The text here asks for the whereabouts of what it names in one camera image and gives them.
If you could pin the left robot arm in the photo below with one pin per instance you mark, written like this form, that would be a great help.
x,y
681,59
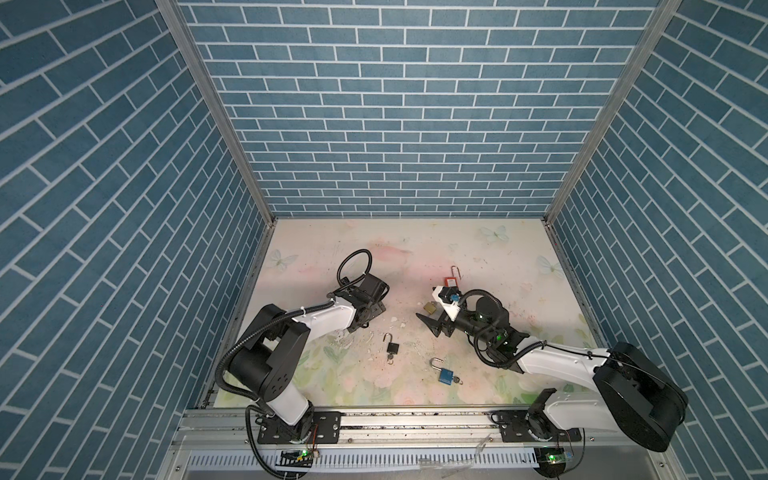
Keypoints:
x,y
261,364

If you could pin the blue padlock with key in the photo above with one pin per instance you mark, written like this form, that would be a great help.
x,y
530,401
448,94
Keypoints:
x,y
445,376

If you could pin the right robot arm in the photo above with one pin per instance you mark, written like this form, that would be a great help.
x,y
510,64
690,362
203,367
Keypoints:
x,y
618,389

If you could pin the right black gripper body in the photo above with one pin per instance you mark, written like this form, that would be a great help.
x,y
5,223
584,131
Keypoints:
x,y
467,323

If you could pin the black padlock with key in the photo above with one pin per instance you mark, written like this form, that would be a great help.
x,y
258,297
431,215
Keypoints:
x,y
392,348

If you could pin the red padlock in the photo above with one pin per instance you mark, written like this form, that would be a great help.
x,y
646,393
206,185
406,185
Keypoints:
x,y
452,281

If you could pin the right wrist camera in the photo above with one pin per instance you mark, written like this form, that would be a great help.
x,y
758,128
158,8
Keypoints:
x,y
449,299

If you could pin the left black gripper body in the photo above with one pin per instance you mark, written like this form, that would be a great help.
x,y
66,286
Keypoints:
x,y
375,309

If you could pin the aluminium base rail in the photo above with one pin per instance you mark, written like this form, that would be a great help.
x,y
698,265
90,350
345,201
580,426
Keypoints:
x,y
464,442

